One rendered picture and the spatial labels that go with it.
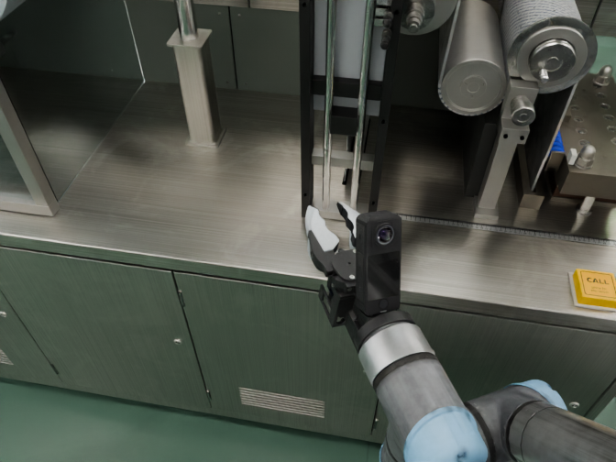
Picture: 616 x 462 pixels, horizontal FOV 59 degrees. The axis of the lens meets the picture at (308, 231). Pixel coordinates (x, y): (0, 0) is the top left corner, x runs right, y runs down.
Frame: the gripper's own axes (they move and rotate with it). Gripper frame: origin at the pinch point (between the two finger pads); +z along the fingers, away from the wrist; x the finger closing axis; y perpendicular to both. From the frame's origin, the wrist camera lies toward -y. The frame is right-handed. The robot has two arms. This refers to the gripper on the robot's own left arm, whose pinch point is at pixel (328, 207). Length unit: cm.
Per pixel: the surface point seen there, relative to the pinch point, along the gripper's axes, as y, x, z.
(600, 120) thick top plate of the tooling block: 10, 77, 26
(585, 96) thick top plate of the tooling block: 10, 80, 35
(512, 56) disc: -7, 44, 25
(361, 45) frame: -7.8, 15.8, 29.2
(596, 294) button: 24, 55, -8
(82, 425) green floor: 131, -48, 48
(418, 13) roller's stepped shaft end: -14.3, 23.3, 26.6
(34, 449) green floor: 133, -62, 45
